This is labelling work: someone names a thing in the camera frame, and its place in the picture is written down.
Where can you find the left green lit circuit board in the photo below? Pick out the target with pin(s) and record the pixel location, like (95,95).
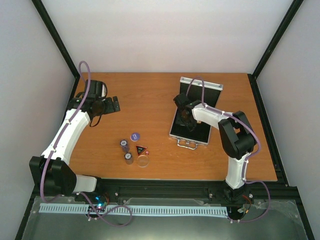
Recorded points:
(100,201)

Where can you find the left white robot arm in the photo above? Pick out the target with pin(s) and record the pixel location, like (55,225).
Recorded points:
(50,171)

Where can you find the lower purple chip stack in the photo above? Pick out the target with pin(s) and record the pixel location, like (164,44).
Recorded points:
(128,157)

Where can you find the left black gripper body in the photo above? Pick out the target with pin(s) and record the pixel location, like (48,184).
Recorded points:
(108,109)

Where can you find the blue small blind button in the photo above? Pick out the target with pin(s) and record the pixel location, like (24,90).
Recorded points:
(135,136)

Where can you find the aluminium poker case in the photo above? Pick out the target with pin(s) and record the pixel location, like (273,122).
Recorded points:
(201,94)

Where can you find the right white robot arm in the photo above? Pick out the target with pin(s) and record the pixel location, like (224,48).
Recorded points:
(237,138)

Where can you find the clear round dealer button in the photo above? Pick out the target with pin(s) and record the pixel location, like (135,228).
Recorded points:
(143,161)

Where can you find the black red triangular button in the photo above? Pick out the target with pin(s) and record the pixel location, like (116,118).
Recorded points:
(140,149)

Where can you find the light blue slotted cable duct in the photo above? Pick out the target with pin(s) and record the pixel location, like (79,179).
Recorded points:
(136,210)

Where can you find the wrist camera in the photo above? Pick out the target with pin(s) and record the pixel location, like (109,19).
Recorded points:
(96,89)
(181,100)

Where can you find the purple chip stack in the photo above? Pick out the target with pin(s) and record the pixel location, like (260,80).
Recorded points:
(124,145)
(128,157)

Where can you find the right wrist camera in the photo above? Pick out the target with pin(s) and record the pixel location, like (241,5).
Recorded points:
(181,100)

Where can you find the upper purple chip stack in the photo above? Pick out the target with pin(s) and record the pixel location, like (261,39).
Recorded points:
(124,145)

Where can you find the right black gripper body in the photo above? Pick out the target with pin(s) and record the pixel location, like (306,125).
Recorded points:
(188,122)

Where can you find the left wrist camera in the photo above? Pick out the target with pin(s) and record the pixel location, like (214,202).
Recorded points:
(96,89)

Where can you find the black aluminium frame rail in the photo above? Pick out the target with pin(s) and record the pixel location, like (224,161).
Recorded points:
(212,192)

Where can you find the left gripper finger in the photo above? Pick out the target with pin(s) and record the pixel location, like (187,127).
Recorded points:
(116,107)
(115,99)

